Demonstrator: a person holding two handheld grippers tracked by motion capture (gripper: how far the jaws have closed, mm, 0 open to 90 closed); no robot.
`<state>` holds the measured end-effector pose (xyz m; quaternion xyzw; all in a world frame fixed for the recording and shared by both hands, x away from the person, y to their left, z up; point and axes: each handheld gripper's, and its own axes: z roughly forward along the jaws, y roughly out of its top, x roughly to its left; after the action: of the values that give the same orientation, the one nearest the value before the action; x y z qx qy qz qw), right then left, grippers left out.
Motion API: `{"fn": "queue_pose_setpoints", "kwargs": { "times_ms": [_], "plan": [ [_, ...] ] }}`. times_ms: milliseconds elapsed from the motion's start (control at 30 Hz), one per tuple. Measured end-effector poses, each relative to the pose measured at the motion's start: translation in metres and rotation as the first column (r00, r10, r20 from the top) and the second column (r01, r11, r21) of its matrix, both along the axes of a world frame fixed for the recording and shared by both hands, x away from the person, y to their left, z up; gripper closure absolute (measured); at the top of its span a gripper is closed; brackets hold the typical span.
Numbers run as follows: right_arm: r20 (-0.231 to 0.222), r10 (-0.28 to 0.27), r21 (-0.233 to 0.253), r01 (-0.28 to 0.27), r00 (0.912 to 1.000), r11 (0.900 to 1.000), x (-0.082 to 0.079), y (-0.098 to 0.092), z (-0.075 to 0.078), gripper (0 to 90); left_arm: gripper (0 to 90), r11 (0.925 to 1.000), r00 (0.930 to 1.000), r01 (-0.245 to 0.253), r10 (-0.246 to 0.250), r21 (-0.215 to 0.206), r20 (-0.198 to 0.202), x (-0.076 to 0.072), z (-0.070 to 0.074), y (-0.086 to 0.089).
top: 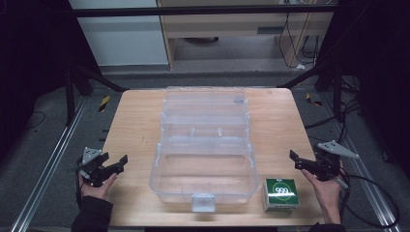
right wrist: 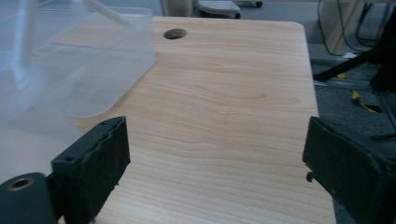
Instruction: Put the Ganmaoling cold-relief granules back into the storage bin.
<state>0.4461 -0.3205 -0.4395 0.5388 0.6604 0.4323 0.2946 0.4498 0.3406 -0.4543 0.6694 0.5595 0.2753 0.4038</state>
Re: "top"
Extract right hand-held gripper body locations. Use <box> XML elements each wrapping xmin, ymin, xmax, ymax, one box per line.
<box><xmin>313</xmin><ymin>139</ymin><xmax>361</xmax><ymax>182</ymax></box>

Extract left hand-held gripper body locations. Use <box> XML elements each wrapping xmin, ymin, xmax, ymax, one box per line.
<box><xmin>78</xmin><ymin>146</ymin><xmax>112</xmax><ymax>188</ymax></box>

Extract person's left hand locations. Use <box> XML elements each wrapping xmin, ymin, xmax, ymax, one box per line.
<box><xmin>78</xmin><ymin>172</ymin><xmax>119</xmax><ymax>201</ymax></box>

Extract person's right hand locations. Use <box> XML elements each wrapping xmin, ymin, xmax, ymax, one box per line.
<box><xmin>301</xmin><ymin>169</ymin><xmax>342</xmax><ymax>225</ymax></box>

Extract green and white carton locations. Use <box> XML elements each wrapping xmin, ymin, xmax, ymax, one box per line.
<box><xmin>263</xmin><ymin>177</ymin><xmax>301</xmax><ymax>213</ymax></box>

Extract yellow and black tape strip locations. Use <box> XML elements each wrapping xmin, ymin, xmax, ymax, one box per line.
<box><xmin>305</xmin><ymin>92</ymin><xmax>324</xmax><ymax>107</ymax></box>
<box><xmin>98</xmin><ymin>94</ymin><xmax>111</xmax><ymax>113</ymax></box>

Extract black metal stand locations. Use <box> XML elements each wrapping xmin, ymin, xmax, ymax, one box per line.
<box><xmin>63</xmin><ymin>60</ymin><xmax>130</xmax><ymax>128</ymax></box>
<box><xmin>278</xmin><ymin>60</ymin><xmax>344</xmax><ymax>123</ymax></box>

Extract clear plastic storage box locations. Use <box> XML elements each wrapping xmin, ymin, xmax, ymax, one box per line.
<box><xmin>148</xmin><ymin>85</ymin><xmax>260</xmax><ymax>214</ymax></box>

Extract dark curtain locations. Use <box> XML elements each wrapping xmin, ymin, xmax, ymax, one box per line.
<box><xmin>0</xmin><ymin>0</ymin><xmax>102</xmax><ymax>162</ymax></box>
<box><xmin>317</xmin><ymin>0</ymin><xmax>410</xmax><ymax>178</ymax></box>

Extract white cabinet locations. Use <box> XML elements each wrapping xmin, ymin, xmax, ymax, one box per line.
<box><xmin>69</xmin><ymin>0</ymin><xmax>170</xmax><ymax>68</ymax></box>

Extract wooden shelf unit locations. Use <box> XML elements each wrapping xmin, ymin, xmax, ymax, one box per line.
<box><xmin>157</xmin><ymin>0</ymin><xmax>335</xmax><ymax>71</ymax></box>

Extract black horizontal bar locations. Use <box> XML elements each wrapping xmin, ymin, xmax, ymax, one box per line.
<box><xmin>69</xmin><ymin>4</ymin><xmax>338</xmax><ymax>17</ymax></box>

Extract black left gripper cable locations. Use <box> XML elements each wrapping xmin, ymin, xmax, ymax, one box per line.
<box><xmin>74</xmin><ymin>157</ymin><xmax>85</xmax><ymax>208</ymax></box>

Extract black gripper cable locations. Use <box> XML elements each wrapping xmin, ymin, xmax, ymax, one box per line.
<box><xmin>337</xmin><ymin>167</ymin><xmax>401</xmax><ymax>229</ymax></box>
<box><xmin>74</xmin><ymin>157</ymin><xmax>85</xmax><ymax>208</ymax></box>

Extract aluminium floor rail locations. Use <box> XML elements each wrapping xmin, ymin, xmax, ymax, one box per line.
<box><xmin>9</xmin><ymin>96</ymin><xmax>89</xmax><ymax>232</ymax></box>
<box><xmin>318</xmin><ymin>92</ymin><xmax>402</xmax><ymax>232</ymax></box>

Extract black floor cables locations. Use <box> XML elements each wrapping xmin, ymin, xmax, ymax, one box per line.
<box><xmin>304</xmin><ymin>75</ymin><xmax>364</xmax><ymax>143</ymax></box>

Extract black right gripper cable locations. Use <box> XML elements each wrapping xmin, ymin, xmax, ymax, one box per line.
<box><xmin>337</xmin><ymin>167</ymin><xmax>401</xmax><ymax>229</ymax></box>

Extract thin black floor cable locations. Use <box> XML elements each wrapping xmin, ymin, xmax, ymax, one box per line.
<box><xmin>22</xmin><ymin>110</ymin><xmax>46</xmax><ymax>131</ymax></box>

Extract black hanging cables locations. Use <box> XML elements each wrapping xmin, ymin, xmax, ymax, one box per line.
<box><xmin>278</xmin><ymin>12</ymin><xmax>321</xmax><ymax>70</ymax></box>

